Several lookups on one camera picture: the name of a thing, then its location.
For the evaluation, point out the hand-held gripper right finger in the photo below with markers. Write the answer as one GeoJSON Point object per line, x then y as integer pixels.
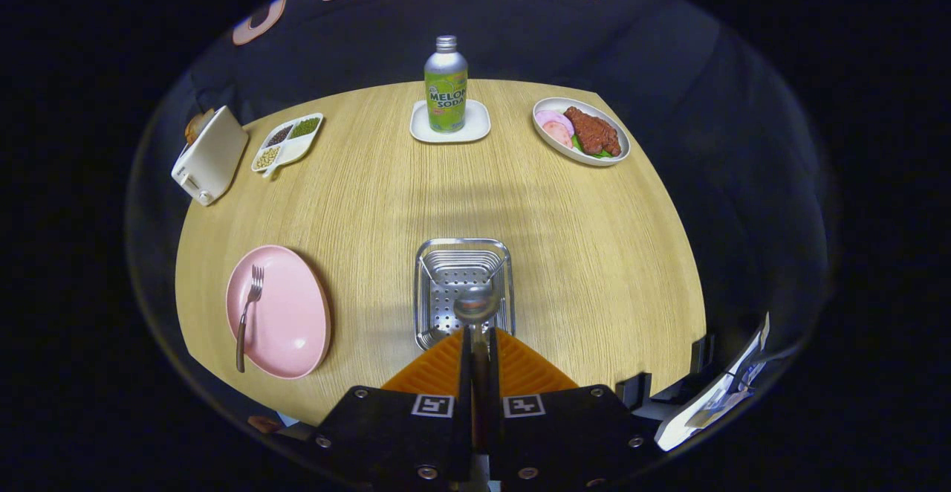
{"type": "Point", "coordinates": [494, 373]}

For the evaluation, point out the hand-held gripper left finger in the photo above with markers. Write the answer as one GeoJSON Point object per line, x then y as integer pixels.
{"type": "Point", "coordinates": [466, 373]}

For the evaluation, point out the perforated metal basket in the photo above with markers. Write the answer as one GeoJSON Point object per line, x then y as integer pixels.
{"type": "Point", "coordinates": [453, 269]}

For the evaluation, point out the pink round plate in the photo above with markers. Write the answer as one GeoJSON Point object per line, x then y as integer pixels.
{"type": "Point", "coordinates": [290, 321]}

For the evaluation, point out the grey oval food plate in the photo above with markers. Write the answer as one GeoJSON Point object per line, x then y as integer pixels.
{"type": "Point", "coordinates": [594, 160]}

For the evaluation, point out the green lettuce leaf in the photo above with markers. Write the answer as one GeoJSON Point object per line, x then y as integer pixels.
{"type": "Point", "coordinates": [581, 147]}

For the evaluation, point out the pink ham slice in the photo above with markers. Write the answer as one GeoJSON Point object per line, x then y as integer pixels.
{"type": "Point", "coordinates": [557, 135]}
{"type": "Point", "coordinates": [550, 117]}

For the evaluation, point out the white square coaster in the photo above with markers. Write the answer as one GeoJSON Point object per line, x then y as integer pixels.
{"type": "Point", "coordinates": [479, 126]}

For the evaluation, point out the brown grilled meat piece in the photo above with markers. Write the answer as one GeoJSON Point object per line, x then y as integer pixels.
{"type": "Point", "coordinates": [594, 131]}

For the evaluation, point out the white divided dish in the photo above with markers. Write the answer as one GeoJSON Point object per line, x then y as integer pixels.
{"type": "Point", "coordinates": [293, 151]}

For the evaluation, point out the green soda bottle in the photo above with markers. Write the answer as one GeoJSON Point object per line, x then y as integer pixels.
{"type": "Point", "coordinates": [446, 83]}

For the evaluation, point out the pile of yellow beans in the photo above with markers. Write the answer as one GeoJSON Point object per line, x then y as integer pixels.
{"type": "Point", "coordinates": [267, 156]}

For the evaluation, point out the pile of green beans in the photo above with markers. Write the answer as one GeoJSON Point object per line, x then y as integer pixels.
{"type": "Point", "coordinates": [304, 127]}

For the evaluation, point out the pile of dark beans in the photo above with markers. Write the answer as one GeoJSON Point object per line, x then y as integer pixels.
{"type": "Point", "coordinates": [279, 135]}

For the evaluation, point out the cream white toaster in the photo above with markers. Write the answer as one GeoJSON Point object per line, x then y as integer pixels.
{"type": "Point", "coordinates": [212, 157]}

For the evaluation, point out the brown toast slice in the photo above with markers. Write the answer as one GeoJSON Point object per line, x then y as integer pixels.
{"type": "Point", "coordinates": [199, 126]}

